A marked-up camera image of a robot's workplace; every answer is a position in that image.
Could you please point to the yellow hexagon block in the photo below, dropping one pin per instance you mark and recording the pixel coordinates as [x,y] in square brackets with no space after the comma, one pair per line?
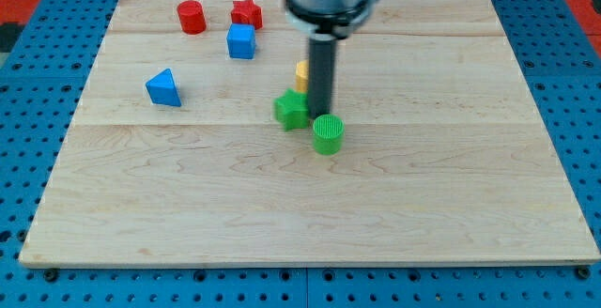
[301,76]

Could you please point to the green star block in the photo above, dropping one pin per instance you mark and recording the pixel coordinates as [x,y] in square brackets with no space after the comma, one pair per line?
[291,110]

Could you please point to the red star block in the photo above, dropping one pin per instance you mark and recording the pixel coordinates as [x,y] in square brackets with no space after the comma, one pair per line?
[247,12]

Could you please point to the green cylinder block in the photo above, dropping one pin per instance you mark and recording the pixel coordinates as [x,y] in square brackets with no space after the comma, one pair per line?
[328,134]

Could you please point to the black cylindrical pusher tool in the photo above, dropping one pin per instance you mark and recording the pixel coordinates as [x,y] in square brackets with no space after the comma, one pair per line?
[321,71]

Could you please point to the blue cube block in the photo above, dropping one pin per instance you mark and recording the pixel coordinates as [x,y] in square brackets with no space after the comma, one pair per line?
[240,40]

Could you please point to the wooden board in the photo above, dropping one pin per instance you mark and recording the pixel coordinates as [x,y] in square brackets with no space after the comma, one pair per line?
[445,160]

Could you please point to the blue triangle block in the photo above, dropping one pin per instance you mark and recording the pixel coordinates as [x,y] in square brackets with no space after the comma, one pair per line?
[162,89]

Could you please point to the red cylinder block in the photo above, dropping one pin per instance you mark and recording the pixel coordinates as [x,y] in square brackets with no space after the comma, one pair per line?
[191,17]

